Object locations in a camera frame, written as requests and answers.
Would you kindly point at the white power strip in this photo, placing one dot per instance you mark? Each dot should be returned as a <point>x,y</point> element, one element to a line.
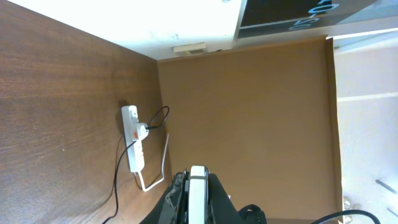
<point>135,150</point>

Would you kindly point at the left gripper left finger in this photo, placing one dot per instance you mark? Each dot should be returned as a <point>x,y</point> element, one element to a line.
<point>168,210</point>

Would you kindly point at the brown partition board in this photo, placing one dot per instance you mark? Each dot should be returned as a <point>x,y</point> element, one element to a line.
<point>264,120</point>

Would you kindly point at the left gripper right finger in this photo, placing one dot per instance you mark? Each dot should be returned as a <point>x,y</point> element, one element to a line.
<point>222,209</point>

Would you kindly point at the white USB charger adapter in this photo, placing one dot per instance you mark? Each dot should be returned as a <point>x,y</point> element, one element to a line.
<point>139,131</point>

